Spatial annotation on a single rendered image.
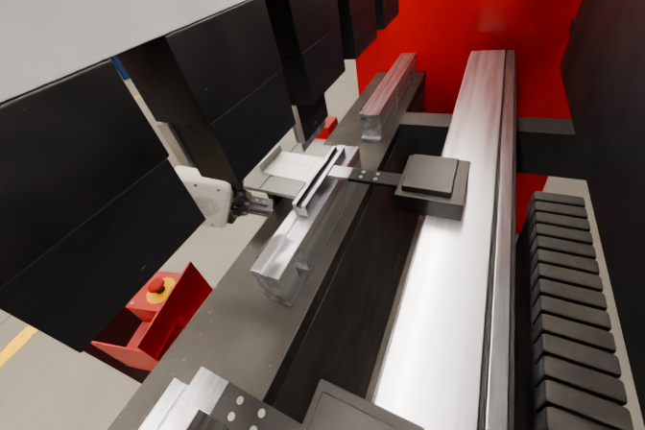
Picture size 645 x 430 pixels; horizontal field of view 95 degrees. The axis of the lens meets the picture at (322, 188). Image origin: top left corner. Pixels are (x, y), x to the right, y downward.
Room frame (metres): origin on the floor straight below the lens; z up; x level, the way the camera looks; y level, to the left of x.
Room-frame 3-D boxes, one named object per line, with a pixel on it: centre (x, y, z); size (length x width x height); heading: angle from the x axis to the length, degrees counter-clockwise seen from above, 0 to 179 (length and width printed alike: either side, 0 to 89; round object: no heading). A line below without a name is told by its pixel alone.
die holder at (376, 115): (0.97, -0.32, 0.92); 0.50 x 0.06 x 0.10; 146
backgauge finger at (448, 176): (0.43, -0.13, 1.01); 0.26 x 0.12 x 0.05; 56
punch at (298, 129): (0.51, -0.01, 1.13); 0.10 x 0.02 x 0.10; 146
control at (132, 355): (0.43, 0.46, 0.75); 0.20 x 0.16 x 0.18; 159
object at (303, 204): (0.50, 0.00, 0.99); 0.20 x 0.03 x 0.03; 146
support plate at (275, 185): (0.60, 0.11, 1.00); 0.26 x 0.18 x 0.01; 56
